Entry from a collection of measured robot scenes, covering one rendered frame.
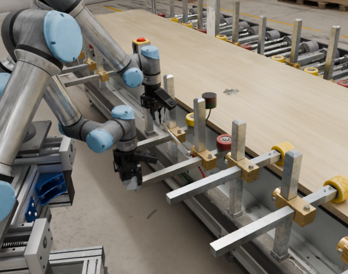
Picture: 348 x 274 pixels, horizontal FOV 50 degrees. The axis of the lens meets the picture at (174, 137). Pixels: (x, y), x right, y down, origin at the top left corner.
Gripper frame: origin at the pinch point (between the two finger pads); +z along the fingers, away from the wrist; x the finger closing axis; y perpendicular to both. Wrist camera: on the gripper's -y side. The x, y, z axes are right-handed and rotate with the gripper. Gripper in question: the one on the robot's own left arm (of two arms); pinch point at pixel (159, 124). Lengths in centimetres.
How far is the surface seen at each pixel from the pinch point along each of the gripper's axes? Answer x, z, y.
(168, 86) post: -7.4, -16.2, -0.3
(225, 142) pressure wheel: -6.2, 1.3, -31.6
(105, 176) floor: -31, 92, 95
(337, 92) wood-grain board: -81, 2, -51
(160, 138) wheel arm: 1.6, 6.4, -1.1
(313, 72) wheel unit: -101, 1, -30
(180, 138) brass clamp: -5.6, 7.5, -7.4
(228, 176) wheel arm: 18, -3, -48
